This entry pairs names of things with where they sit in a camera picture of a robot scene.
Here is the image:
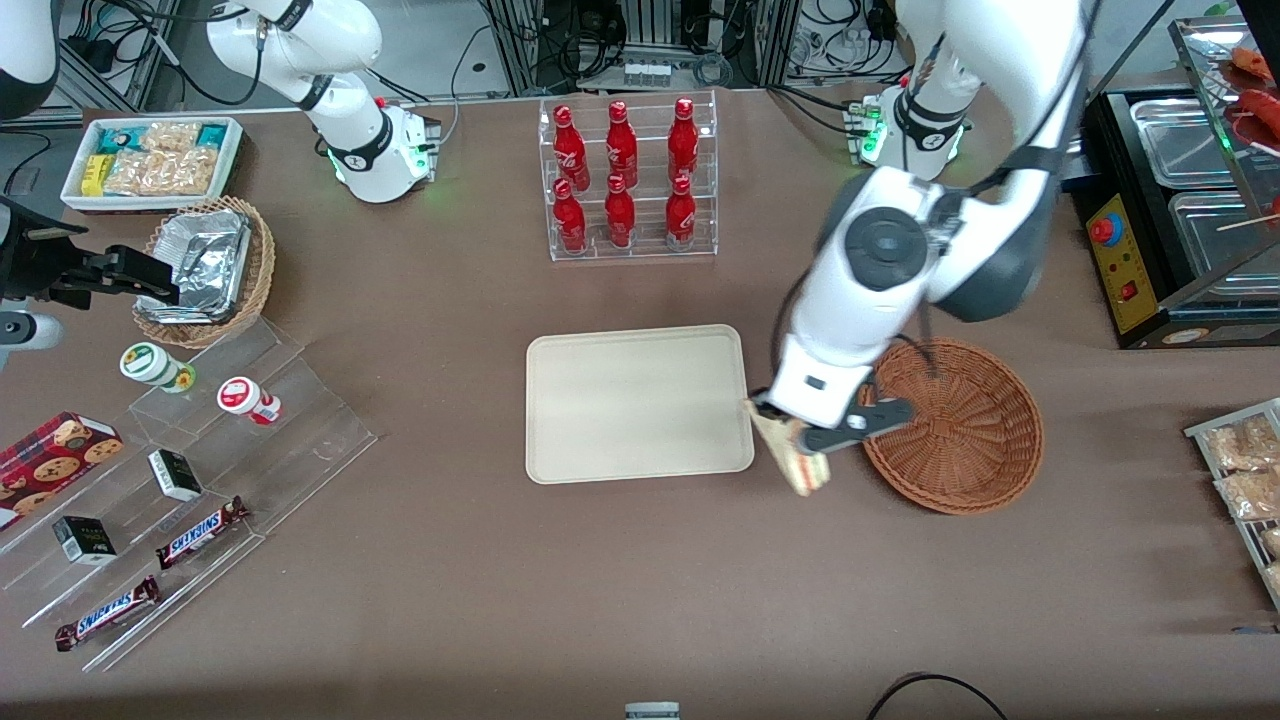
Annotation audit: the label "red sausage in warmer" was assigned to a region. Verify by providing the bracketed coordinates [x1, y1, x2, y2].
[1232, 47, 1280, 87]

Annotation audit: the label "white rectangular snack bin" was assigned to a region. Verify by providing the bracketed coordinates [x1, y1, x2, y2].
[60, 117, 244, 214]

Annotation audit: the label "stacked aluminium foil containers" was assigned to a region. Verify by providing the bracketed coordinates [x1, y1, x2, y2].
[140, 210, 252, 324]

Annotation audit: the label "small black box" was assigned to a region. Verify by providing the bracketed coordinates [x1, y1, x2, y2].
[148, 449, 204, 503]
[52, 516, 118, 567]

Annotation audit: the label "light wicker basket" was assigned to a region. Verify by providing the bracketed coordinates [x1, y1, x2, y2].
[133, 196, 276, 349]

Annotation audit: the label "black hot food warmer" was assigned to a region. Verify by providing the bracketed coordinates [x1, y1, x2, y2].
[1068, 15, 1280, 351]

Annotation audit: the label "clear bag of crackers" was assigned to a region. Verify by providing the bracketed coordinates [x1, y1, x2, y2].
[105, 122, 220, 197]

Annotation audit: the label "red chocolate chip cookie box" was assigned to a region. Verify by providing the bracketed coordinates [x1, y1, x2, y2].
[0, 412, 126, 532]

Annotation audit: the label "green lidded white cup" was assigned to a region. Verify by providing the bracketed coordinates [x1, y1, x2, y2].
[120, 342, 197, 395]

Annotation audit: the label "clear acrylic bottle rack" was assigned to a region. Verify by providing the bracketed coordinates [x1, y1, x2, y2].
[538, 90, 719, 263]

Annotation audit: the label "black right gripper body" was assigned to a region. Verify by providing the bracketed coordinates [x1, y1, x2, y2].
[0, 195, 90, 303]

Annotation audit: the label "red lidded white cup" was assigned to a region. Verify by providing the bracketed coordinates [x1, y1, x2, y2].
[217, 377, 283, 427]

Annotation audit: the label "Snickers chocolate bar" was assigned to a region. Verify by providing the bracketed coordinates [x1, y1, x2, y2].
[55, 576, 161, 652]
[155, 497, 251, 571]

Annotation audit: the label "triangle sandwich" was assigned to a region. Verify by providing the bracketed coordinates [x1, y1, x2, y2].
[745, 398, 832, 498]

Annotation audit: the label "beige plastic tray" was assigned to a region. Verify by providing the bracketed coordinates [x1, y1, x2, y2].
[525, 324, 755, 486]

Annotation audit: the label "red cola bottle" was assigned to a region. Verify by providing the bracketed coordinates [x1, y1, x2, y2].
[604, 174, 637, 250]
[665, 175, 698, 252]
[605, 100, 639, 187]
[553, 178, 589, 254]
[667, 97, 700, 183]
[553, 105, 591, 189]

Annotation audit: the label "black cable loop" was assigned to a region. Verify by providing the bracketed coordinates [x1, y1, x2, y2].
[865, 672, 1011, 720]

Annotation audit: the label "clear bag of fried snacks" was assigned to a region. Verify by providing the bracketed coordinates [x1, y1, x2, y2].
[1214, 470, 1280, 522]
[1204, 415, 1280, 472]

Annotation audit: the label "tray of wrapped pastries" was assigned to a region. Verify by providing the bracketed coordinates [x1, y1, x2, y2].
[1185, 398, 1280, 611]

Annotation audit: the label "clear acrylic stepped shelf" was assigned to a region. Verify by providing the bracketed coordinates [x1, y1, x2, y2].
[0, 317, 379, 673]

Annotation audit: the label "round brown wicker basket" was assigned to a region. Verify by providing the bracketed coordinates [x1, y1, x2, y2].
[856, 337, 1045, 516]

